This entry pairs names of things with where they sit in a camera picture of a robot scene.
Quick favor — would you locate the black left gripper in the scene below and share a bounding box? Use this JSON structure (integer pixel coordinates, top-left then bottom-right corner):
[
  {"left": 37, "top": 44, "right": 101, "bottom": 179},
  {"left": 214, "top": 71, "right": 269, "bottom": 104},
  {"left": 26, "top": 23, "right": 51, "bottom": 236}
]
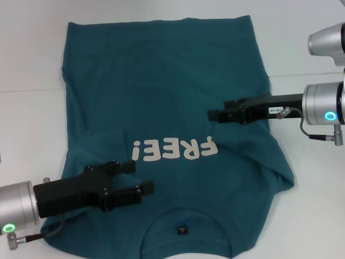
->
[{"left": 33, "top": 161, "right": 155, "bottom": 218}]

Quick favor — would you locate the right gripper cable with plug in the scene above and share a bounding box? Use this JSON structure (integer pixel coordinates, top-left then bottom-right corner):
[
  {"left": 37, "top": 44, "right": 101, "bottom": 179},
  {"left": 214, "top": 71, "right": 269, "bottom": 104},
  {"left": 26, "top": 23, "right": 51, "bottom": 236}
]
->
[{"left": 276, "top": 107, "right": 336, "bottom": 143}]

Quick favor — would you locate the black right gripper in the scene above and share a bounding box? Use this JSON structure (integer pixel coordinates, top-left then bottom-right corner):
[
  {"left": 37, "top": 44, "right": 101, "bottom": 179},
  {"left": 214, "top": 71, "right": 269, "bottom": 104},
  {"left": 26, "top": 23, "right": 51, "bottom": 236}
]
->
[{"left": 208, "top": 93, "right": 305, "bottom": 125}]

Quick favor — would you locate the teal FREE print t-shirt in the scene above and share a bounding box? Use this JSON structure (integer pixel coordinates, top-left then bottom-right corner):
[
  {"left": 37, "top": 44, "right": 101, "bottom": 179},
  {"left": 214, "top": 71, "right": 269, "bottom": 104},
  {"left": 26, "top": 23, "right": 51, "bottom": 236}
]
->
[{"left": 40, "top": 16, "right": 295, "bottom": 259}]

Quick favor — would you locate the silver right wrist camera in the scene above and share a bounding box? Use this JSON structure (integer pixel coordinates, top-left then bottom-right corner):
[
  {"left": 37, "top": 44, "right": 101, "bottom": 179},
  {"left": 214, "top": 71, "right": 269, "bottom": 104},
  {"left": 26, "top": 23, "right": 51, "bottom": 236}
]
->
[{"left": 308, "top": 23, "right": 345, "bottom": 67}]

